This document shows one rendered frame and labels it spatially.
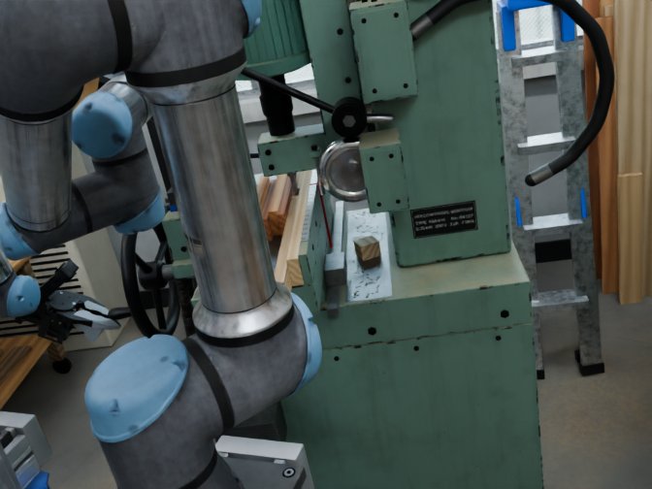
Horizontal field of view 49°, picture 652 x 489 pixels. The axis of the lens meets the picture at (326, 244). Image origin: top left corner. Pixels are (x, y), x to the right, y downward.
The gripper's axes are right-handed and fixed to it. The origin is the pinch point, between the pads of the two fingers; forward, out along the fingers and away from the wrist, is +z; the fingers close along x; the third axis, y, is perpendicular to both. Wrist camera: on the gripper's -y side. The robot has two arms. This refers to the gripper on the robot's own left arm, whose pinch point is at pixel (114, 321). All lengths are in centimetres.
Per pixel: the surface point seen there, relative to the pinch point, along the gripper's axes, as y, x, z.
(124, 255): -15.3, -0.3, -1.3
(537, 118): -42, -149, 96
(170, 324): 3.5, -10.5, 9.1
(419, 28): -74, 3, 37
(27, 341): 92, -98, -57
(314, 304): -29.0, 17.0, 36.2
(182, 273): -15.0, -2.0, 10.3
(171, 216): -24.4, -4.9, 4.6
